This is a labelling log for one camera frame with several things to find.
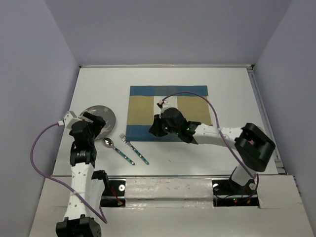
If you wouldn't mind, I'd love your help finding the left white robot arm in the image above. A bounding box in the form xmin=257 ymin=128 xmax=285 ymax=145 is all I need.
xmin=55 ymin=111 xmax=109 ymax=237

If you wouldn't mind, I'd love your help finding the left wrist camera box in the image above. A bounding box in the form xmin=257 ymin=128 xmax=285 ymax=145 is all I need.
xmin=63 ymin=111 xmax=79 ymax=129

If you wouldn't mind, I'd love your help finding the blue and tan placemat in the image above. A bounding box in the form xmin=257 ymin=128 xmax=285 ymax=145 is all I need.
xmin=126 ymin=85 xmax=212 ymax=142

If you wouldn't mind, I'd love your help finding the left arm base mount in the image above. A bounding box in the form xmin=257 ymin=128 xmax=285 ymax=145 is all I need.
xmin=101 ymin=179 xmax=126 ymax=208

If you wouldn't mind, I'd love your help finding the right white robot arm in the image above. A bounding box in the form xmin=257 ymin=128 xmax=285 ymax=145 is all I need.
xmin=149 ymin=107 xmax=276 ymax=194

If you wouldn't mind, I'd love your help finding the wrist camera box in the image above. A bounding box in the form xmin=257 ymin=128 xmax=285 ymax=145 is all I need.
xmin=63 ymin=111 xmax=79 ymax=129
xmin=157 ymin=99 xmax=172 ymax=115

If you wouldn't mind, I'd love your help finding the fork with teal handle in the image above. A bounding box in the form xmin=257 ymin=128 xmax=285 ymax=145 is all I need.
xmin=120 ymin=133 xmax=150 ymax=165

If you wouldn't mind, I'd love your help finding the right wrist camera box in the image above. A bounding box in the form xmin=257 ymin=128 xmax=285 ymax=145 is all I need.
xmin=157 ymin=99 xmax=172 ymax=115

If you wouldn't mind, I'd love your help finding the grey reindeer plate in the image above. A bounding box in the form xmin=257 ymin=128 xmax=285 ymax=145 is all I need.
xmin=79 ymin=105 xmax=116 ymax=140

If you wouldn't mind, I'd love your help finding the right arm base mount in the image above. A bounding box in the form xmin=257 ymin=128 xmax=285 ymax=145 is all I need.
xmin=212 ymin=179 xmax=259 ymax=207

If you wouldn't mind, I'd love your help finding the spoon with teal handle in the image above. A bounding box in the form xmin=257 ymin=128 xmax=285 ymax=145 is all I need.
xmin=103 ymin=138 xmax=135 ymax=165

